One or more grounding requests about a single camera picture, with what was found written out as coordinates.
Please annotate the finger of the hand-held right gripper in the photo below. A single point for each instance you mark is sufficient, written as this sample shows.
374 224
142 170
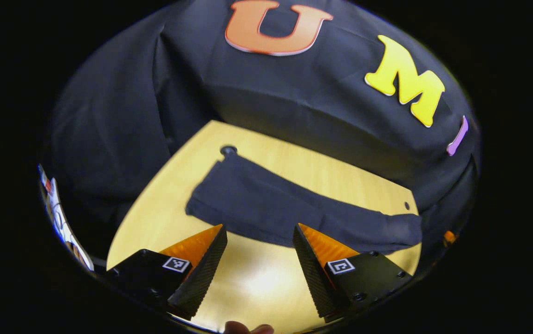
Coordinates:
450 237

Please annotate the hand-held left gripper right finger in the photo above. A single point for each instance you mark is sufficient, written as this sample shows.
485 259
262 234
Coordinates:
315 278

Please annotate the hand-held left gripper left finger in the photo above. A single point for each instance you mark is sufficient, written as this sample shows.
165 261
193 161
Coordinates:
206 273

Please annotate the dark blue jeans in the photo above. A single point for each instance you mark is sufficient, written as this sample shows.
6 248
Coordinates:
271 204

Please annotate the black table grommet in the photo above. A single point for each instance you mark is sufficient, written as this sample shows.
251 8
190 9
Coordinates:
228 150

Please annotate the white printed board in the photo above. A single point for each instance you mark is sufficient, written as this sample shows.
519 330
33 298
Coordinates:
60 218

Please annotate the black backdrop cloth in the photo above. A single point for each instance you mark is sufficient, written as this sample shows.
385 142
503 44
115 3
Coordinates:
317 102

